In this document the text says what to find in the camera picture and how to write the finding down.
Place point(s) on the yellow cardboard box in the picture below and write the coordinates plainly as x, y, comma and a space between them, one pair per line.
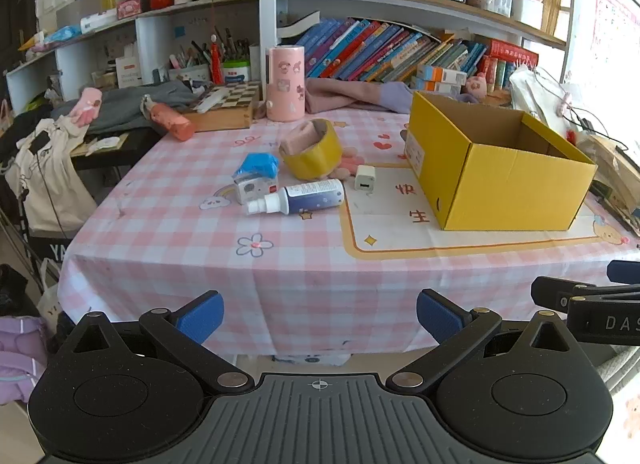
500, 189

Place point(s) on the pink printed cylinder container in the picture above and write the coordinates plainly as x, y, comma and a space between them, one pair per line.
285, 89

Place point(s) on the black side table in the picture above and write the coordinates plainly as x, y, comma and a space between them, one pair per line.
135, 139

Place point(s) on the blue tissue pack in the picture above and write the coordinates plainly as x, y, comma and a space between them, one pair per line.
62, 35

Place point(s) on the white charger plug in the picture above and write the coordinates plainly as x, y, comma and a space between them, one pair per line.
366, 178

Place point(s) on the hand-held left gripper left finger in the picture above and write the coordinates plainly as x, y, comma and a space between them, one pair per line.
202, 316

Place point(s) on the pink plush doll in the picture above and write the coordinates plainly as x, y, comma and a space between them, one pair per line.
476, 85

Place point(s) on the purple backpack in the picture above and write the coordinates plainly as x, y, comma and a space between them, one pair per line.
17, 359

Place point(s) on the bear print blanket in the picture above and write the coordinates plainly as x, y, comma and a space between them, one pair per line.
631, 414

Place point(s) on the white tote bag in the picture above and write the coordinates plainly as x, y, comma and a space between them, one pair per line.
55, 184

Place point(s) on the small white printed box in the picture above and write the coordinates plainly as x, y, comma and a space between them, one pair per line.
252, 190

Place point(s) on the yellow tape roll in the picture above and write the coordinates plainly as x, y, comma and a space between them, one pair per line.
320, 164

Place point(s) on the white wooden bookshelf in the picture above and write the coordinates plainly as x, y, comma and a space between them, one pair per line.
267, 4

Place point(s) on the white canvas bag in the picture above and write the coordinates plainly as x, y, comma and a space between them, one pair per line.
535, 94

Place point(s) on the lavender pink cloth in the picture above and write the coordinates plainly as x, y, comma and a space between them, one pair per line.
350, 94

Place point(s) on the pale pink foam block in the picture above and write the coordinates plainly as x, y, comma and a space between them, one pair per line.
302, 139

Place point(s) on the white storage box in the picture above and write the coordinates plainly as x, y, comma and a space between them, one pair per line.
527, 11

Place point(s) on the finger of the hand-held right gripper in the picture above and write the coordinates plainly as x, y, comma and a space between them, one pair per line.
600, 324
625, 271

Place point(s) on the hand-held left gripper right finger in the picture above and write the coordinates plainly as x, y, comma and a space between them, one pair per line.
440, 319

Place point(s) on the pink tin box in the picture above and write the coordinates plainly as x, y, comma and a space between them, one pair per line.
132, 8

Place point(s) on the row of colourful books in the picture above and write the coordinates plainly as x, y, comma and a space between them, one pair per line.
380, 51

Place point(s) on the white green pen cup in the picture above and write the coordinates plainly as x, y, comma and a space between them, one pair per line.
236, 73

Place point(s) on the thick red book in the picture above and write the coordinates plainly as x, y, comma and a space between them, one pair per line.
510, 50

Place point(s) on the white tissue pack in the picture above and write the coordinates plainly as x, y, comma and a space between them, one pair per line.
97, 22

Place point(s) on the pink fuzzy sock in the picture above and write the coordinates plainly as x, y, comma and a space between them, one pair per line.
85, 109

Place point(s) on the pink wall poster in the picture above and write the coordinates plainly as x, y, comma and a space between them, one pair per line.
620, 19

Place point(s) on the grey garment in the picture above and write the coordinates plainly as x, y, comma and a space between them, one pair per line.
125, 104

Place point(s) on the stack of books and cardboard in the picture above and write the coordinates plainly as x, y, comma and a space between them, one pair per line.
615, 169

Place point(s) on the red tassel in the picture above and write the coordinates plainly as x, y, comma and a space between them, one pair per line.
217, 69

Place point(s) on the blue plastic packet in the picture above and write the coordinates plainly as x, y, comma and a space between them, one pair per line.
257, 164

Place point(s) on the wooden chessboard box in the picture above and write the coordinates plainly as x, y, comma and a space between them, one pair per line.
225, 116

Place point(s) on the orange white small box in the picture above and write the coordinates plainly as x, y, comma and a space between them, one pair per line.
442, 74
435, 87

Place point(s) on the white spray bottle blue label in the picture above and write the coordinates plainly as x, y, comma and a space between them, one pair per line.
310, 196

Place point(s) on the grey striped cushion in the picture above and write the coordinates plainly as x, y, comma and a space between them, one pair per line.
622, 369

